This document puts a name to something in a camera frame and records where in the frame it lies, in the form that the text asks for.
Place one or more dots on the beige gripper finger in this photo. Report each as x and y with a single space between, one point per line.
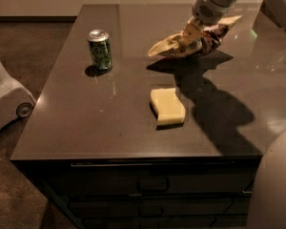
191 32

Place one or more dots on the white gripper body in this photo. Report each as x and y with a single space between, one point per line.
204 11

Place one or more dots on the brown sea salt chip bag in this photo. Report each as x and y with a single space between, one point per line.
210 40

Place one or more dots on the white robot base with wheel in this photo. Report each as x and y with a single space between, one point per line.
15 100

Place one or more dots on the yellow sponge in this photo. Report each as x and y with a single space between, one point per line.
168 107

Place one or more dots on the green soda can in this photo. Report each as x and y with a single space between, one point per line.
100 50

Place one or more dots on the dark drawer cabinet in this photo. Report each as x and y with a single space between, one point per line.
146 194

